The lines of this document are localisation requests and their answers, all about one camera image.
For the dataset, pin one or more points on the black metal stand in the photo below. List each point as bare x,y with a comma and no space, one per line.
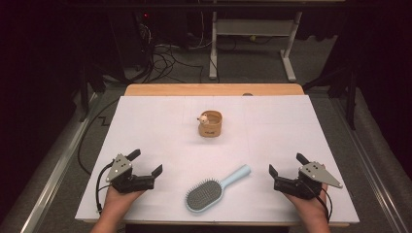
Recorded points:
85,93
351,97

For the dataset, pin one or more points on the wooden table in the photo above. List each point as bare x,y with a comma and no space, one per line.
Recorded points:
210,89

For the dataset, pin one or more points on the black computer tower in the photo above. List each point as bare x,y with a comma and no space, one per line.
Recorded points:
129,35

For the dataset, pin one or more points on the white metal table frame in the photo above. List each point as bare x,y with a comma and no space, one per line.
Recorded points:
252,27

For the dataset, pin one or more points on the metal floor rail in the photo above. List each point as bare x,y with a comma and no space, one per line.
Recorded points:
55,171
372,181

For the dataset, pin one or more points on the white board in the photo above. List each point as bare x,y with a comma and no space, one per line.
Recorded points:
275,129

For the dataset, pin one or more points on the person's right hand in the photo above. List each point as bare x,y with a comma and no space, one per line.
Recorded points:
311,208

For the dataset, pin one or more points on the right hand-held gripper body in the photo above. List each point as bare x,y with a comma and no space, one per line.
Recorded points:
315,173

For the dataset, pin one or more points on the person's left hand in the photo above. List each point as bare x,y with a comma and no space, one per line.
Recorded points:
116,200

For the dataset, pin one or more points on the light blue hairbrush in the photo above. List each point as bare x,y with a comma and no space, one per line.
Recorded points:
204,194

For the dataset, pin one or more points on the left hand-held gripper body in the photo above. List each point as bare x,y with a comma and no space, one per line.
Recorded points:
119,168

